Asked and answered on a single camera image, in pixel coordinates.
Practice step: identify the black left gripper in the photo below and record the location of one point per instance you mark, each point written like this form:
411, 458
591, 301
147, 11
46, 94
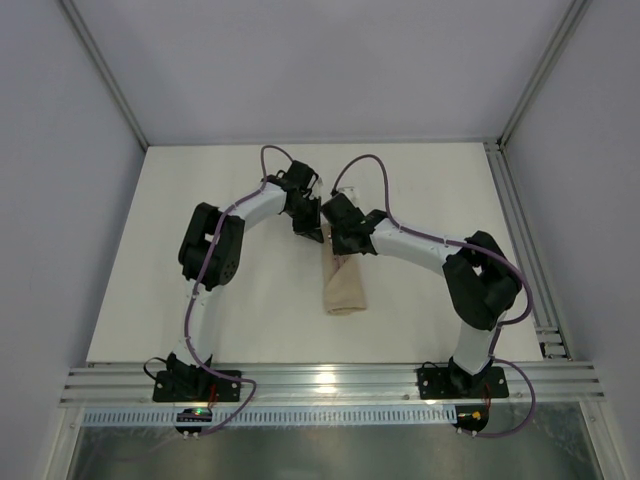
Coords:
308, 222

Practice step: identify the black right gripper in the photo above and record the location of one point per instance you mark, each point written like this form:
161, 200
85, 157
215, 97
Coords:
345, 238

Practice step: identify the beige cloth napkin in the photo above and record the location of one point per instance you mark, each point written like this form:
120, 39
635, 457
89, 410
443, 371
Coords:
343, 291

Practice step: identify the knife with pink handle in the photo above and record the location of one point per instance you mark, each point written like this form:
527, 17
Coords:
339, 261

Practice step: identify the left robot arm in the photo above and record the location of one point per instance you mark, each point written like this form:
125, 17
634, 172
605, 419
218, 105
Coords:
211, 250

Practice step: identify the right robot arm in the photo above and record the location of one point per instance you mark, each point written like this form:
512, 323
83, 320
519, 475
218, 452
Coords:
481, 283

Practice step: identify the right black controller board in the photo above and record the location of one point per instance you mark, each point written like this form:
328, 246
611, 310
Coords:
471, 419

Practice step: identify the black controller board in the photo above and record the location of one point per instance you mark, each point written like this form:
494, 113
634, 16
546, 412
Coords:
191, 422
471, 419

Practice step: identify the left black controller board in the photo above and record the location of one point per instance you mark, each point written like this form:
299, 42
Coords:
191, 422

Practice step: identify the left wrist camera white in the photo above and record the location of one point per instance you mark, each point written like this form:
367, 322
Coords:
318, 188

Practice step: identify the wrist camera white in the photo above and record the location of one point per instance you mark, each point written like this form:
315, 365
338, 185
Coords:
352, 193
318, 188

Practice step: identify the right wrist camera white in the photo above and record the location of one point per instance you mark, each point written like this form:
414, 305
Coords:
352, 193

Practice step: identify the aluminium front rail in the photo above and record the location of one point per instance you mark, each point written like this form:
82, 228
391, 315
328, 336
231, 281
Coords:
125, 384

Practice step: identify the aluminium rail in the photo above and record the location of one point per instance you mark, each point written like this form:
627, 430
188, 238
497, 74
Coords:
551, 338
125, 384

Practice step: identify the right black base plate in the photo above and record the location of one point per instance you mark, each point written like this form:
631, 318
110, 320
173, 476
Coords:
450, 382

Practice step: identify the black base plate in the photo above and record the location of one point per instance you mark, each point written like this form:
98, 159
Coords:
170, 387
450, 382

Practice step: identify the slotted cable duct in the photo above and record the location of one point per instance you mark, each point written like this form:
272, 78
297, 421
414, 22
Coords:
278, 416

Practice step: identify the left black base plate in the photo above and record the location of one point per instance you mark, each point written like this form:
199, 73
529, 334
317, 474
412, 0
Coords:
170, 387

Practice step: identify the right side aluminium rail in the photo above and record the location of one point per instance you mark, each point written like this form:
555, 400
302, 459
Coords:
551, 338

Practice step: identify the left aluminium frame post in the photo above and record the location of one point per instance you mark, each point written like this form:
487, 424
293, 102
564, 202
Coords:
81, 30

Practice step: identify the aluminium frame post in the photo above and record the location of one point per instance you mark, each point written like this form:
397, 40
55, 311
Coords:
81, 30
544, 66

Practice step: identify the right aluminium frame post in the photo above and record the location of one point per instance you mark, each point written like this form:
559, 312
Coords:
544, 66

